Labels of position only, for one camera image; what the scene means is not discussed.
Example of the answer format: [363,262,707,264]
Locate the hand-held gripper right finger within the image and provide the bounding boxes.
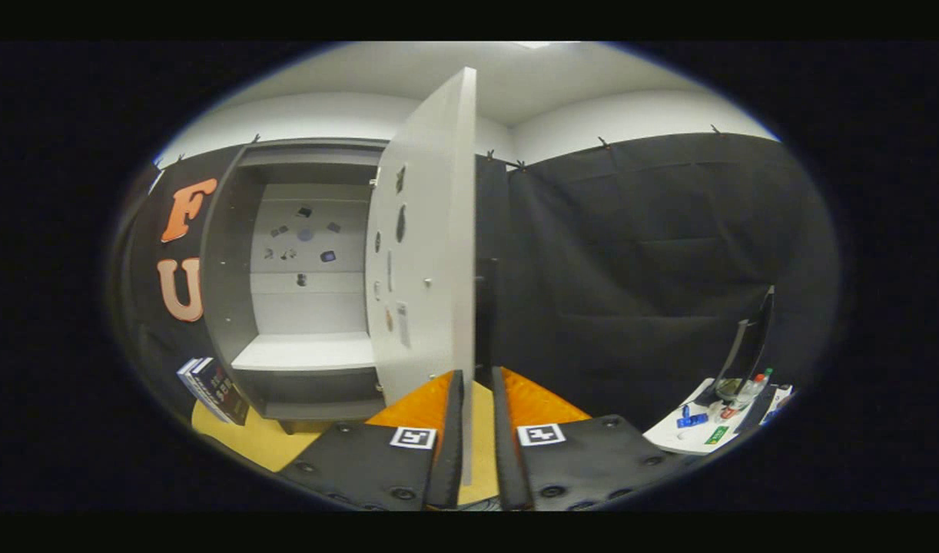
[490,366,698,512]

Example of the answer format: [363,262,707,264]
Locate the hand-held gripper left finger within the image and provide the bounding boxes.
[276,369,466,512]

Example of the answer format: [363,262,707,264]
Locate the white side table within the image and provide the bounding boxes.
[642,376,795,456]

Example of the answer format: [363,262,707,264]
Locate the grey cabinet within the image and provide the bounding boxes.
[199,138,390,435]

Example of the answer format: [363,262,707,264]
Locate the clear plastic bottle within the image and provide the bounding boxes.
[735,369,774,409]

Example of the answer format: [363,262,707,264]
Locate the black backdrop cloth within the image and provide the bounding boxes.
[112,132,843,431]

